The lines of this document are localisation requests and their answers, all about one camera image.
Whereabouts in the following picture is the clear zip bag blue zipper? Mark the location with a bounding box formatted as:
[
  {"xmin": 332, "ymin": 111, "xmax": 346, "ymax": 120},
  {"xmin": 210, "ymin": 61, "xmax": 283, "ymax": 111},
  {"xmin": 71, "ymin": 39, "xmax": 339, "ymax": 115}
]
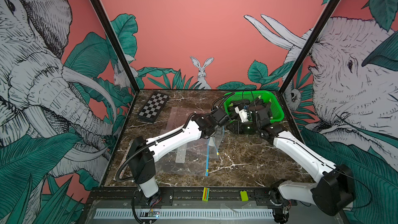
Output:
[{"xmin": 187, "ymin": 127, "xmax": 224, "ymax": 160}]

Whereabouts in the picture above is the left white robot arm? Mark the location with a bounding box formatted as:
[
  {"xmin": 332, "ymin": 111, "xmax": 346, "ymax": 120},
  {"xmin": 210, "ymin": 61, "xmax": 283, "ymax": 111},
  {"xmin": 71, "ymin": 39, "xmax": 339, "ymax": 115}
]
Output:
[{"xmin": 126, "ymin": 108, "xmax": 230, "ymax": 199}]

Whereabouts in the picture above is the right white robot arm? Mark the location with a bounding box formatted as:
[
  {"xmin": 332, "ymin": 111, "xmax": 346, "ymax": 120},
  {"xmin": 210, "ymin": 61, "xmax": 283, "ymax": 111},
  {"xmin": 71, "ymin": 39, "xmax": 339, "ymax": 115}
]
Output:
[{"xmin": 227, "ymin": 104, "xmax": 356, "ymax": 216}]

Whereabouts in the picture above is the green plastic basket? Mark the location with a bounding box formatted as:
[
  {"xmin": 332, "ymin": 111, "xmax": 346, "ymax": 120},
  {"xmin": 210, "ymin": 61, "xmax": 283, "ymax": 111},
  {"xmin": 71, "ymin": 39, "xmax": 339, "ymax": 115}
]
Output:
[{"xmin": 223, "ymin": 90, "xmax": 285, "ymax": 123}]

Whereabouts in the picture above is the black white checkerboard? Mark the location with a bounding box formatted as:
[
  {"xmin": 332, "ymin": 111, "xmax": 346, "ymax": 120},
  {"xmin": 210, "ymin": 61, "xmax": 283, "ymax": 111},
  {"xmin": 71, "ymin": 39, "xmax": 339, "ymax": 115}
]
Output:
[{"xmin": 137, "ymin": 91, "xmax": 170, "ymax": 123}]

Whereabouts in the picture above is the green small block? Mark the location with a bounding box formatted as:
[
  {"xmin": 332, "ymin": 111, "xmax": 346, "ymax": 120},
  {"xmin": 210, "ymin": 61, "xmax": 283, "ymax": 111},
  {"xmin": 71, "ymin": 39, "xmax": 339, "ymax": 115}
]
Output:
[{"xmin": 240, "ymin": 191, "xmax": 249, "ymax": 202}]

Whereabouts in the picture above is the striped colour block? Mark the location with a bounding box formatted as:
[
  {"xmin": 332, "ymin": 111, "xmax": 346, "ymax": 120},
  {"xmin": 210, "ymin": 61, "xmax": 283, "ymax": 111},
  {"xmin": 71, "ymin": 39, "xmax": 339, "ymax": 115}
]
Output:
[{"xmin": 202, "ymin": 187, "xmax": 210, "ymax": 202}]

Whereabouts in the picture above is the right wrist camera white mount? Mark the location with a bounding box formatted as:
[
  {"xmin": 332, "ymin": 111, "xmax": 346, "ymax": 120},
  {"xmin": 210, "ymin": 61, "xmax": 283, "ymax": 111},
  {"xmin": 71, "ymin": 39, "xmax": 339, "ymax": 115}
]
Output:
[{"xmin": 235, "ymin": 106, "xmax": 249, "ymax": 123}]

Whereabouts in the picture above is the white perforated rail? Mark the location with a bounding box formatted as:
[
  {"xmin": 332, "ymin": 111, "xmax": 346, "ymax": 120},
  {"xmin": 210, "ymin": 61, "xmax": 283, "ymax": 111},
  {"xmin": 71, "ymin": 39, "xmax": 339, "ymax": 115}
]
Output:
[{"xmin": 94, "ymin": 208, "xmax": 274, "ymax": 220}]

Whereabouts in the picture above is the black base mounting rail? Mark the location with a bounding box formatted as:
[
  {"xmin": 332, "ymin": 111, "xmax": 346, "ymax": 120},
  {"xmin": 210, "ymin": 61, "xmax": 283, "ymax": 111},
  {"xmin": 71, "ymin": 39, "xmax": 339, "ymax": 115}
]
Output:
[{"xmin": 87, "ymin": 186, "xmax": 282, "ymax": 208}]

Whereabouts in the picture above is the right black frame post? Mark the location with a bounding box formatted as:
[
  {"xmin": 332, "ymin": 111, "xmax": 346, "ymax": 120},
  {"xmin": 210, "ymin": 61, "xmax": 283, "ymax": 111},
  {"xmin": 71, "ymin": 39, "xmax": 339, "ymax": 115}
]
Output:
[{"xmin": 278, "ymin": 0, "xmax": 341, "ymax": 94}]

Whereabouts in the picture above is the black frame post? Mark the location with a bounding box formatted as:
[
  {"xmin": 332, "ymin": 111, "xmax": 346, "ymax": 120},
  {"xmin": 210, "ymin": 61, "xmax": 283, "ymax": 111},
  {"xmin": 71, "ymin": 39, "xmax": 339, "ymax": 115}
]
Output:
[
  {"xmin": 278, "ymin": 0, "xmax": 341, "ymax": 94},
  {"xmin": 90, "ymin": 0, "xmax": 140, "ymax": 94}
]

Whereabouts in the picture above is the left black frame post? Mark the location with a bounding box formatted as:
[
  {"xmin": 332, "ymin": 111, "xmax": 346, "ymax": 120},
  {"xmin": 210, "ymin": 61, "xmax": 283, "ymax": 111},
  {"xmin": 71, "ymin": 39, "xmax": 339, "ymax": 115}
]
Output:
[{"xmin": 90, "ymin": 0, "xmax": 140, "ymax": 94}]

